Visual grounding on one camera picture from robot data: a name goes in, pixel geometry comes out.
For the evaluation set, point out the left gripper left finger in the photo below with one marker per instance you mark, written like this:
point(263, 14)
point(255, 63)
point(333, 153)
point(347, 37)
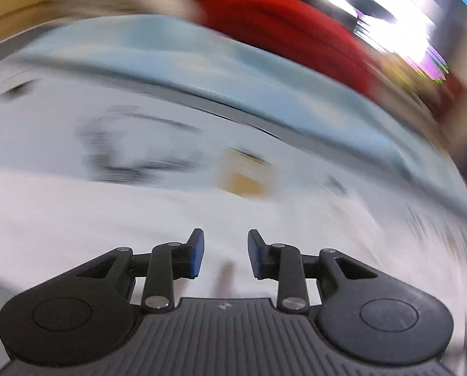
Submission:
point(91, 310)

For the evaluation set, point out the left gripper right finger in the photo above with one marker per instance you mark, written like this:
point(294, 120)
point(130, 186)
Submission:
point(361, 311)

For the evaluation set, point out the white t-shirt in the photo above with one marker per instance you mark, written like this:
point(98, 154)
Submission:
point(51, 224)

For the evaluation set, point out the patterned light grey bed sheet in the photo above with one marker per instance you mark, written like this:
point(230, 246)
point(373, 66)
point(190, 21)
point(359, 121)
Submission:
point(60, 122)

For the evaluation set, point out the light blue patterned blanket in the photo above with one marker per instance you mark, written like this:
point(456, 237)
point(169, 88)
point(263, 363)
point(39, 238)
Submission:
point(158, 50)

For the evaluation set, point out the red pillow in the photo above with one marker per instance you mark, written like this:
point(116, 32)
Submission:
point(296, 31)

